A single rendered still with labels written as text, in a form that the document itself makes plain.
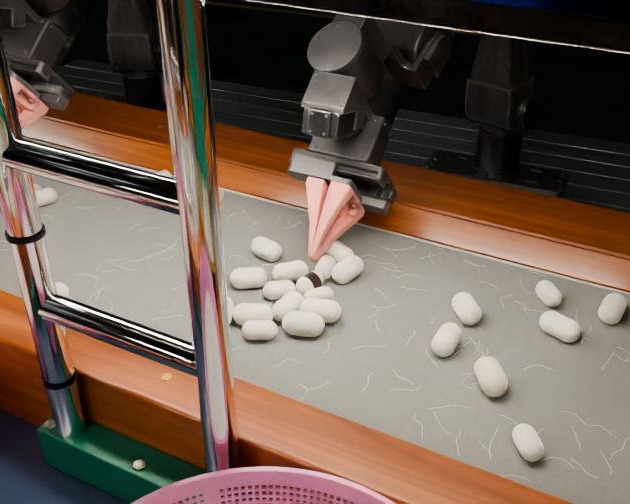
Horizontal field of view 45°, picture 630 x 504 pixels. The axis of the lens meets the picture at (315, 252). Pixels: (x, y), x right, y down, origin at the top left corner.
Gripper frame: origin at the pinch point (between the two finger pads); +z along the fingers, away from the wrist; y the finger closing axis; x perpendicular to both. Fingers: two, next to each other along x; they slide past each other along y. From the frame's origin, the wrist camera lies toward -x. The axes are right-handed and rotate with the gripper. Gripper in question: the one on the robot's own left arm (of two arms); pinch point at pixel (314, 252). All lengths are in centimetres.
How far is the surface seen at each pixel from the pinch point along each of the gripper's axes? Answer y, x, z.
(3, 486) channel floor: -12.3, -13.8, 29.4
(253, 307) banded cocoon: -0.6, -7.0, 8.2
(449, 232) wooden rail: 10.3, 8.1, -8.0
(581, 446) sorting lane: 28.7, -6.4, 10.6
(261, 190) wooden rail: -12.9, 8.3, -7.6
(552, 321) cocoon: 23.6, 0.0, 0.4
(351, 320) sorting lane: 6.9, -2.4, 5.9
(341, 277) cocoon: 3.8, -0.6, 1.9
